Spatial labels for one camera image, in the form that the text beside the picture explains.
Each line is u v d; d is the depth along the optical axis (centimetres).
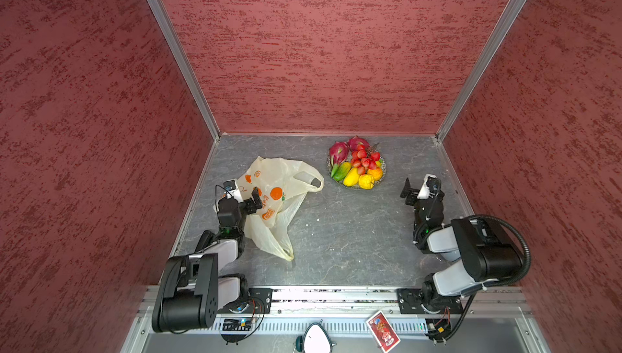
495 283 48
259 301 70
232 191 76
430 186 75
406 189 83
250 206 80
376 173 99
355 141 109
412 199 82
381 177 103
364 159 97
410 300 74
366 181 95
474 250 46
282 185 97
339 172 101
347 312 73
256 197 82
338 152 103
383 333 68
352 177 100
